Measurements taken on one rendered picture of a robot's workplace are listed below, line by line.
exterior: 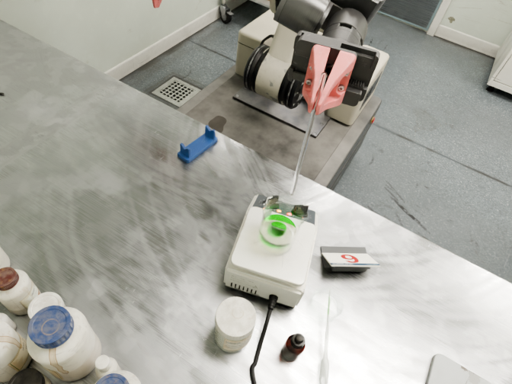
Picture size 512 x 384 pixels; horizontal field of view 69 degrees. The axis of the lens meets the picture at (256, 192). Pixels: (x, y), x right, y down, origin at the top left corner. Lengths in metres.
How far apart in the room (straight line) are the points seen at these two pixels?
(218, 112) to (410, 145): 1.18
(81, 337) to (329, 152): 1.15
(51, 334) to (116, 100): 0.62
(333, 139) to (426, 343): 1.00
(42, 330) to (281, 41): 1.11
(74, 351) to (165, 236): 0.26
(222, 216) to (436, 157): 1.73
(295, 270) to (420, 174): 1.61
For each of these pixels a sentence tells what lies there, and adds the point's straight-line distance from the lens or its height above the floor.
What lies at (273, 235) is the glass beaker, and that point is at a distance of 0.55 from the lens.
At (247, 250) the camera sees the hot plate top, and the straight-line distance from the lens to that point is 0.60.
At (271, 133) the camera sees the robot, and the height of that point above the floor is 0.37.
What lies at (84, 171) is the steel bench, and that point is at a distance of 0.84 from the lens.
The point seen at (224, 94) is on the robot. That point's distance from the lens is 1.66.
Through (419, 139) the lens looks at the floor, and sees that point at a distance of 2.37.
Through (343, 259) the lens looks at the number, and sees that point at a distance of 0.70.
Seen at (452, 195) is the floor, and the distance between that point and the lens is 2.15.
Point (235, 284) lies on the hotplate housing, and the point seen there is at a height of 0.78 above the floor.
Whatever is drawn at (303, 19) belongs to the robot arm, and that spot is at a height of 1.12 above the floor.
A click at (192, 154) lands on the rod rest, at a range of 0.83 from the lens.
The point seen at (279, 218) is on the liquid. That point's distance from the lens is 0.60.
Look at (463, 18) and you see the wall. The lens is 3.50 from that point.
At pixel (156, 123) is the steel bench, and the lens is 0.92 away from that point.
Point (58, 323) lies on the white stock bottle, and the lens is 0.53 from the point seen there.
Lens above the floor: 1.35
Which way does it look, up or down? 50 degrees down
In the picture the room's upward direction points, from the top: 11 degrees clockwise
